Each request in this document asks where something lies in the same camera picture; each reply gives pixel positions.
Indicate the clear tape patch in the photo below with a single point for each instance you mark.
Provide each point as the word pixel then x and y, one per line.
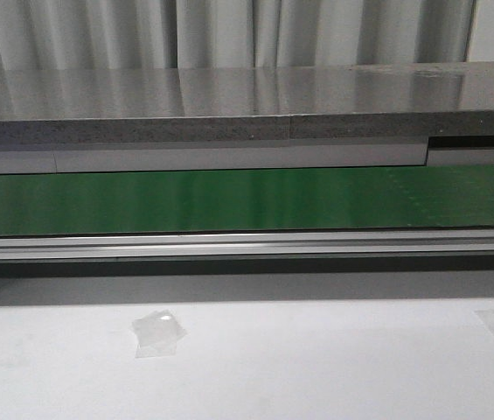
pixel 157 334

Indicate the green conveyor belt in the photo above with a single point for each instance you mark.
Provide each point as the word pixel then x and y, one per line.
pixel 246 200

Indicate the grey curtain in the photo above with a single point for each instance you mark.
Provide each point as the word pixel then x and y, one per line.
pixel 194 34

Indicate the grey conveyor back rail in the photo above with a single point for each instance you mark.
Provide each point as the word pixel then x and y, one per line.
pixel 254 154

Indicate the aluminium conveyor front rail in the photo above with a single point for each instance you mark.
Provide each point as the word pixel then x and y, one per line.
pixel 343 243

